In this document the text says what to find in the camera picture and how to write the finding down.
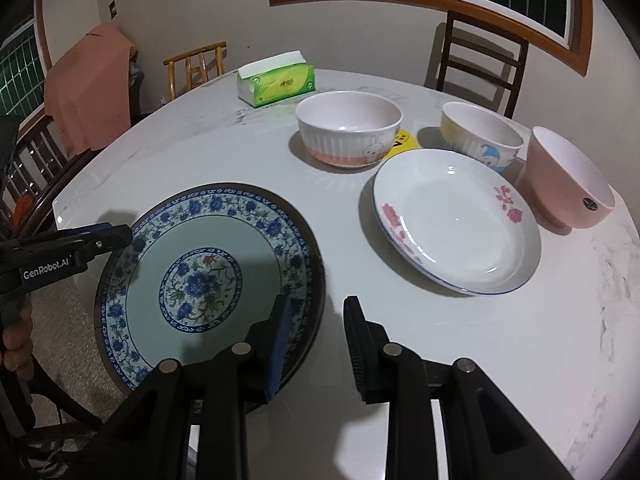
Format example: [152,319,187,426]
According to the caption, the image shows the plain pink bowl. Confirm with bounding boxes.
[529,126,616,230]

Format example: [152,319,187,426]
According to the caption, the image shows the dark wooden spindle chair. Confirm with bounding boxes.
[0,112,103,241]

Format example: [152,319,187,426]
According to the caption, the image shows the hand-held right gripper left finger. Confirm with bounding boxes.
[95,294,296,480]

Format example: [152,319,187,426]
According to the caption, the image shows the dark wooden slat-back chair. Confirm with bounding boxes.
[436,10,530,120]

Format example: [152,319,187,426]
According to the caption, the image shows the bamboo chair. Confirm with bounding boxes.
[163,41,227,100]

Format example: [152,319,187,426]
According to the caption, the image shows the blue floral plate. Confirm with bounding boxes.
[94,182,326,393]

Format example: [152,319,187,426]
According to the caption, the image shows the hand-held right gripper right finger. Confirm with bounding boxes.
[342,295,576,480]

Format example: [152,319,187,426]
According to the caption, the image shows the yellow cartoon bowl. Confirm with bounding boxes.
[440,101,524,175]

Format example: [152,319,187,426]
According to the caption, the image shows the white plate with pink flowers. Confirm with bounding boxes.
[371,148,542,296]

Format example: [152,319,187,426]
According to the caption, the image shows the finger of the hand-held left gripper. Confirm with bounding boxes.
[74,225,134,272]
[59,221,118,245]

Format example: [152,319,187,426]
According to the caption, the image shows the small wood-framed window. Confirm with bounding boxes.
[0,0,53,118]

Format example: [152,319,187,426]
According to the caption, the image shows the green tissue pack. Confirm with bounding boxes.
[236,51,317,109]

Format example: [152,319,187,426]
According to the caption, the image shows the yellow sticker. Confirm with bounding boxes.
[389,129,420,152]

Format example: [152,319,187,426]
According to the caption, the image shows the person's left hand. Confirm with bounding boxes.
[0,299,34,377]

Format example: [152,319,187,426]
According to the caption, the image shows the white pink rabbit bowl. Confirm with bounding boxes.
[295,91,404,170]

